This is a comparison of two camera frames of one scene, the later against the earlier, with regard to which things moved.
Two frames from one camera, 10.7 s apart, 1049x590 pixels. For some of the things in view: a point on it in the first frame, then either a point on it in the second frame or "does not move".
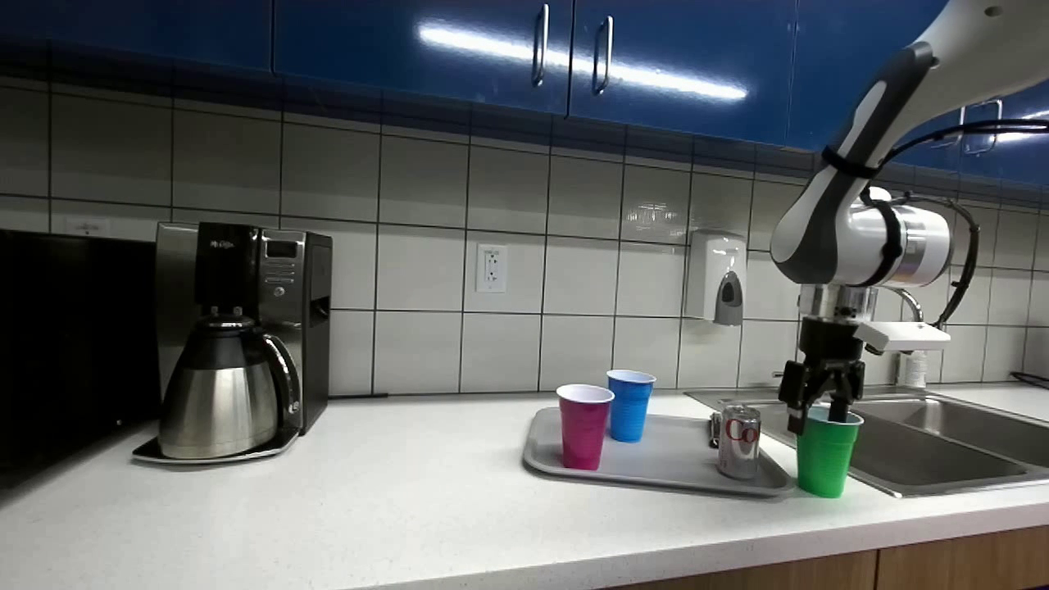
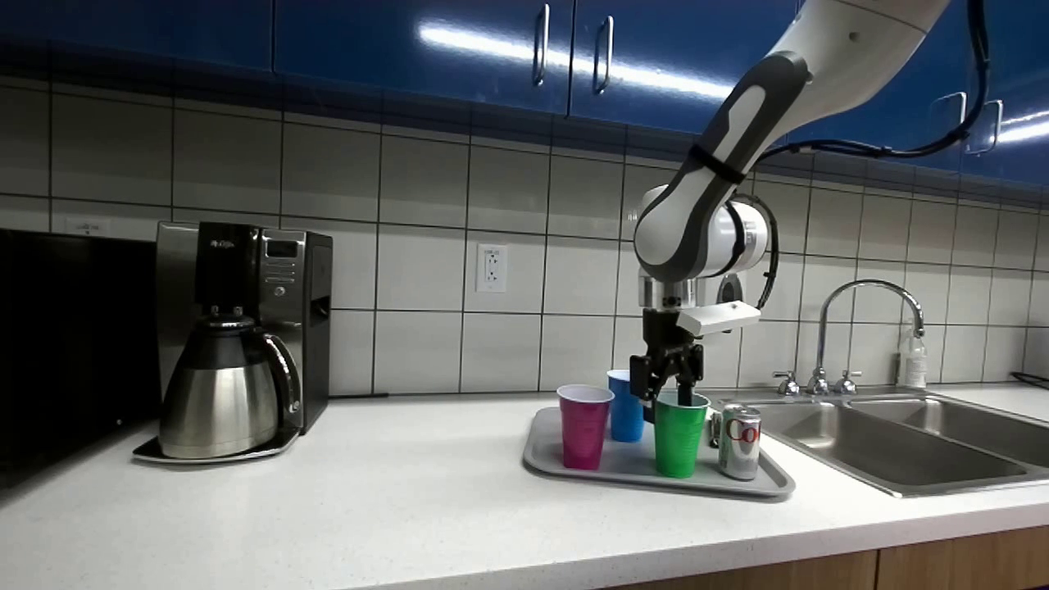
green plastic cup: [829, 452] to [679, 437]
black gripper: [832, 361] to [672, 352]
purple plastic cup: [584, 411] does not move
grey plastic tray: [672, 455] does not move
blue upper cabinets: [777, 76] does not move
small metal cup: [735, 437] does not move
